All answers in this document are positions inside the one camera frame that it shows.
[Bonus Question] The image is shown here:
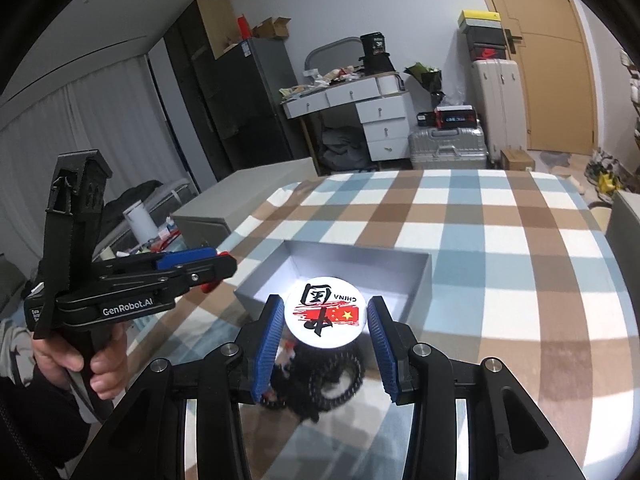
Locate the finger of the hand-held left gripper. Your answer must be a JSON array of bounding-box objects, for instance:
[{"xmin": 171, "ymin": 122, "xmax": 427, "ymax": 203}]
[
  {"xmin": 100, "ymin": 254, "xmax": 238, "ymax": 295},
  {"xmin": 95, "ymin": 246, "xmax": 218, "ymax": 280}
]

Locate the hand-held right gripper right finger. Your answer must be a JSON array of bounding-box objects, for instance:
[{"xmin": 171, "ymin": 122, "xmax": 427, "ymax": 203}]
[{"xmin": 369, "ymin": 296, "xmax": 588, "ymax": 480}]

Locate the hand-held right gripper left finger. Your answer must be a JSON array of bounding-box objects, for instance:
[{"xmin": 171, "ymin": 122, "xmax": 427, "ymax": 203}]
[{"xmin": 70, "ymin": 294, "xmax": 288, "ymax": 480}]

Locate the black bead bracelet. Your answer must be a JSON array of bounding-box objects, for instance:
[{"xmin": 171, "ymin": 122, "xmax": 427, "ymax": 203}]
[{"xmin": 259, "ymin": 344, "xmax": 365, "ymax": 424}]

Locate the round white printed badge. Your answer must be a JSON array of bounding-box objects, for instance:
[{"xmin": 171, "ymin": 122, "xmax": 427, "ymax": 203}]
[{"xmin": 284, "ymin": 277, "xmax": 377, "ymax": 349}]

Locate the grey cardboard box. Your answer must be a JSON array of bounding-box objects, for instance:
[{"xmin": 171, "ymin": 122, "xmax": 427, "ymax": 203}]
[{"xmin": 232, "ymin": 239, "xmax": 434, "ymax": 329}]

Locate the person's left hand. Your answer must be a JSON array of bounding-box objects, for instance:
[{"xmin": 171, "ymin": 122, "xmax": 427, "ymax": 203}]
[{"xmin": 32, "ymin": 319, "xmax": 130, "ymax": 402}]

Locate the cluttered clear storage bin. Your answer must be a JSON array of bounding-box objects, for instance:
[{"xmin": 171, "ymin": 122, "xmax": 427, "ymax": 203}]
[{"xmin": 107, "ymin": 222, "xmax": 202, "ymax": 262}]

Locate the white cylinder bottle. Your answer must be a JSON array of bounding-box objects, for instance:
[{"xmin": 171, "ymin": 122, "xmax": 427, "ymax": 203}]
[{"xmin": 123, "ymin": 201, "xmax": 159, "ymax": 249}]

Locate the grey bedside cabinet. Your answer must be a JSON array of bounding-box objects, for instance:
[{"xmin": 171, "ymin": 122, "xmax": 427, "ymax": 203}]
[{"xmin": 172, "ymin": 157, "xmax": 321, "ymax": 257}]

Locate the white curtain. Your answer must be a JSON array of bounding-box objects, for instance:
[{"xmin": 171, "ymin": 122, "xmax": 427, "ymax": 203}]
[{"xmin": 0, "ymin": 54, "xmax": 202, "ymax": 291}]

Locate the grey patterned cloth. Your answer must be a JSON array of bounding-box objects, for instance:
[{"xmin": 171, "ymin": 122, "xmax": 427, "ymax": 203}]
[{"xmin": 0, "ymin": 317, "xmax": 40, "ymax": 377}]

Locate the plaid bed sheet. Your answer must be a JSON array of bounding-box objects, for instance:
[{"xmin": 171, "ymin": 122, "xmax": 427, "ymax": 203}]
[{"xmin": 117, "ymin": 167, "xmax": 640, "ymax": 480}]

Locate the dark grey refrigerator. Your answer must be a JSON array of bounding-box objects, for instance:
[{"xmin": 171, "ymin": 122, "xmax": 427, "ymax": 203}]
[{"xmin": 192, "ymin": 37, "xmax": 297, "ymax": 175}]

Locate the dark clothes heap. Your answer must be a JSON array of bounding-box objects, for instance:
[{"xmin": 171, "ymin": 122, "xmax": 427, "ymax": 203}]
[{"xmin": 320, "ymin": 127, "xmax": 372, "ymax": 175}]

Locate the person's dark jacket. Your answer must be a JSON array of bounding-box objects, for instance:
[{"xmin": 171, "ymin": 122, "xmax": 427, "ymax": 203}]
[{"xmin": 0, "ymin": 374, "xmax": 103, "ymax": 480}]

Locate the silver suitcase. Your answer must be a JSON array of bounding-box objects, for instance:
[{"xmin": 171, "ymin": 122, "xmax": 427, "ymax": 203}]
[{"xmin": 408, "ymin": 125, "xmax": 489, "ymax": 170}]

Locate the desk clutter pile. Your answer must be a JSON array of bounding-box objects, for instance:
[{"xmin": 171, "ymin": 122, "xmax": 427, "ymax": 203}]
[{"xmin": 280, "ymin": 62, "xmax": 372, "ymax": 104}]

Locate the flat cardboard box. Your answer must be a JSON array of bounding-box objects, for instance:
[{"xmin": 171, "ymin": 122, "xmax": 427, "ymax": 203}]
[{"xmin": 196, "ymin": 0, "xmax": 239, "ymax": 61}]

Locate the white desk with drawers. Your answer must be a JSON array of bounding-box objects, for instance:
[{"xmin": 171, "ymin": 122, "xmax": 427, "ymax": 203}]
[{"xmin": 280, "ymin": 72, "xmax": 417, "ymax": 162}]

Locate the brown cardboard box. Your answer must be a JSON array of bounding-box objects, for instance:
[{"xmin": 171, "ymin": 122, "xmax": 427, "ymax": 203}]
[{"xmin": 501, "ymin": 147, "xmax": 536, "ymax": 172}]

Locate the open cardboard carton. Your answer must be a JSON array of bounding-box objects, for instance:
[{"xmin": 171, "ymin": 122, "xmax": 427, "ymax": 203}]
[{"xmin": 252, "ymin": 17, "xmax": 292, "ymax": 41}]

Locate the black box with red stripe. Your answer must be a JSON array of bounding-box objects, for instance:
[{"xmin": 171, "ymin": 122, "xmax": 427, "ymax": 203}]
[{"xmin": 434, "ymin": 105, "xmax": 479, "ymax": 130}]

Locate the grey arched chair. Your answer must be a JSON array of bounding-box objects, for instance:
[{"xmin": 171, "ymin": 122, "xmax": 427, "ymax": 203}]
[{"xmin": 303, "ymin": 36, "xmax": 369, "ymax": 86}]

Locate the black gift box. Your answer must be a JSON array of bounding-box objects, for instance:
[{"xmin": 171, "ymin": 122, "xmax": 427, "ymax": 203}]
[{"xmin": 359, "ymin": 32, "xmax": 397, "ymax": 74}]

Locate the white suitcase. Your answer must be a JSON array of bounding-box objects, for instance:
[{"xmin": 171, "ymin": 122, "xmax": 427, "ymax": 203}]
[{"xmin": 471, "ymin": 59, "xmax": 532, "ymax": 162}]

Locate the black wrapped flower bouquet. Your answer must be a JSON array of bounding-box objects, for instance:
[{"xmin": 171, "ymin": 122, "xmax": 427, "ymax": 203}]
[{"xmin": 404, "ymin": 62, "xmax": 446, "ymax": 105}]

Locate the yellow and white floor clutter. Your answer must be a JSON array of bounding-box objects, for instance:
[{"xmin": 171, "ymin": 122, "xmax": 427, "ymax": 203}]
[{"xmin": 584, "ymin": 147, "xmax": 632, "ymax": 207}]

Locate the wooden door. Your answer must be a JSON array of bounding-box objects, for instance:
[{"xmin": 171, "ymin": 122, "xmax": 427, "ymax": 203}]
[{"xmin": 470, "ymin": 0, "xmax": 599, "ymax": 156}]

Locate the yellow shoe box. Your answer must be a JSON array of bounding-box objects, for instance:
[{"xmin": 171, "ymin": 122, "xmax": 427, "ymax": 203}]
[{"xmin": 458, "ymin": 10, "xmax": 501, "ymax": 31}]

